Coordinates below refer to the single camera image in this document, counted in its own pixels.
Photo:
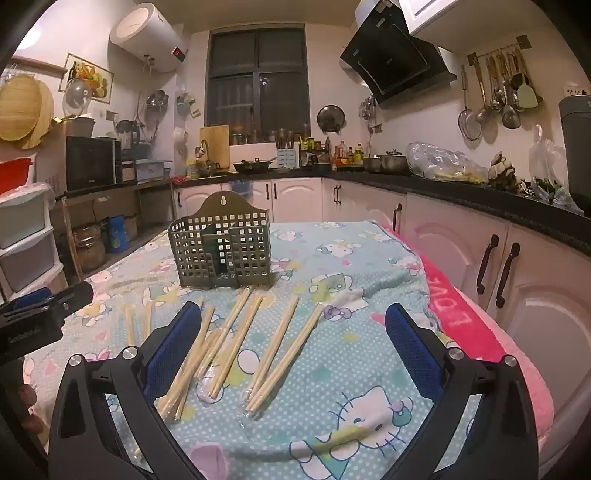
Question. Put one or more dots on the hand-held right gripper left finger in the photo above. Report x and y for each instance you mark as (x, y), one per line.
(173, 350)

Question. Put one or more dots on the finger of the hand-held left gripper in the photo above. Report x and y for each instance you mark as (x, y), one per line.
(74, 297)
(32, 297)

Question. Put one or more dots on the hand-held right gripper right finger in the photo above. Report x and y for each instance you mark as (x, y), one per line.
(413, 350)

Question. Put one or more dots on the pile of wooden chopsticks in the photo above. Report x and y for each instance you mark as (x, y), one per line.
(231, 346)

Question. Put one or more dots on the green plastic utensil basket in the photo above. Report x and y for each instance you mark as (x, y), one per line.
(194, 249)

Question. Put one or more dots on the row of hanging kitchen utensils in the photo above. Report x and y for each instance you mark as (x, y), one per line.
(509, 116)

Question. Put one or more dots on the person's left hand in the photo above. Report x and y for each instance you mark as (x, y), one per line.
(28, 397)

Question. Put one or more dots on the steel stockpot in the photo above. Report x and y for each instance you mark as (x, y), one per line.
(87, 249)

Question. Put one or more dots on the white plastic drawer unit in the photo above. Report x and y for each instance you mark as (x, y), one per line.
(27, 240)

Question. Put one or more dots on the pink blanket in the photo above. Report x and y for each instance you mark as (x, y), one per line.
(466, 323)

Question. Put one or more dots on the blue canister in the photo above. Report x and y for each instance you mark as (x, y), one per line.
(117, 233)

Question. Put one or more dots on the red plastic basin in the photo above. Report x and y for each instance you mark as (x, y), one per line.
(14, 175)

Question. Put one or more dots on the blue cartoon printed blanket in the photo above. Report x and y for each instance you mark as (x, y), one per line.
(323, 258)

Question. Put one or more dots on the black microwave oven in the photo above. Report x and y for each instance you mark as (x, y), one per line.
(90, 164)

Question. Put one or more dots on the wooden shelf rack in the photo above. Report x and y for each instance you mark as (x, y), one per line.
(147, 183)

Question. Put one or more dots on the grey-blue dish box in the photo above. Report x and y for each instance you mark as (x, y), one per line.
(152, 170)

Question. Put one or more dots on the black kitchen countertop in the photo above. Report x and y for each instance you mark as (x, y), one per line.
(461, 196)

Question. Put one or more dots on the metal basin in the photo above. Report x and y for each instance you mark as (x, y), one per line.
(78, 127)

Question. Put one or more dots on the dark blender jug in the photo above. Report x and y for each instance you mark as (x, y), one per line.
(128, 134)

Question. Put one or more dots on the blue hanging bag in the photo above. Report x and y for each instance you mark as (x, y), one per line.
(242, 189)

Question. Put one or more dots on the round bamboo board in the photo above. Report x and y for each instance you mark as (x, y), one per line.
(18, 108)
(46, 115)

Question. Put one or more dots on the large steel mixing bowl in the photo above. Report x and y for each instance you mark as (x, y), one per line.
(392, 165)

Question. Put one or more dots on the small steel mixing bowl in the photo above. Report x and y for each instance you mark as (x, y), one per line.
(371, 165)

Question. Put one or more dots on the clear plastic food bag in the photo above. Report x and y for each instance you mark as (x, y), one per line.
(443, 161)

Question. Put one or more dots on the steel kettle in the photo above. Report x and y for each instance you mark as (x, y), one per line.
(394, 153)

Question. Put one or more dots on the metal sink faucet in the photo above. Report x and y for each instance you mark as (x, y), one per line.
(203, 146)

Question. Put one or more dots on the brown ginger pile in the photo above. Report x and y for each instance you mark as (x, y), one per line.
(503, 173)

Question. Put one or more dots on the black wok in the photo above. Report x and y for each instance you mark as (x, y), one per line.
(251, 166)

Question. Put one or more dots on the hanging glass pot lid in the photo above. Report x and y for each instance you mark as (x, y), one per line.
(76, 97)

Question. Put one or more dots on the cluster of condiment bottles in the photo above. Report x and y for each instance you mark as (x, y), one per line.
(348, 157)

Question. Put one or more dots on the wooden cutting board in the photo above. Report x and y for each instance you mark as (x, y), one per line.
(214, 145)

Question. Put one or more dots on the hanging steel pots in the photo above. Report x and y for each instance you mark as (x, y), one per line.
(157, 104)

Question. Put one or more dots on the plastic bag of greens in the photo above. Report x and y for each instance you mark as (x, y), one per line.
(547, 184)

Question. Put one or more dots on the white splash guard panel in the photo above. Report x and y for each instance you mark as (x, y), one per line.
(251, 151)

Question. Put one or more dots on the white knife block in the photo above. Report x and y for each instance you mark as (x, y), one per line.
(285, 158)

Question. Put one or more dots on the hanging metal strainer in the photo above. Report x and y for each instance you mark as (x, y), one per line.
(471, 127)

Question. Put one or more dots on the wooden rolling pin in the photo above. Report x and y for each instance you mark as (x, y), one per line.
(41, 65)

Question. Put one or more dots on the row of glass jars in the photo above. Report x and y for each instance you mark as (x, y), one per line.
(272, 137)

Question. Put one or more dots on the hanging dark pan lid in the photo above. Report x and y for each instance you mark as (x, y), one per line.
(330, 118)

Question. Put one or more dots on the grey cylindrical appliance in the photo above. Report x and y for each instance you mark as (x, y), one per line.
(577, 152)

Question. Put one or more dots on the white water heater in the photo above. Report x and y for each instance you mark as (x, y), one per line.
(143, 32)

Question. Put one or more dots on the dark kitchen window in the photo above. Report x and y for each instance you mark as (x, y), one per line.
(254, 83)

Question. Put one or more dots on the black range hood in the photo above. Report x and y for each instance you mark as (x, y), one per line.
(392, 60)

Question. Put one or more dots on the white wall cup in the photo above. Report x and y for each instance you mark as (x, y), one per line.
(180, 137)

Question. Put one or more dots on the fruit wall poster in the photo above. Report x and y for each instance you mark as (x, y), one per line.
(99, 76)

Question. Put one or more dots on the green wall holder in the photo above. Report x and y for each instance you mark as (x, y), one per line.
(187, 105)

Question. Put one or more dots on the white wall cabinet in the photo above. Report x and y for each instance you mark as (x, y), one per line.
(438, 14)

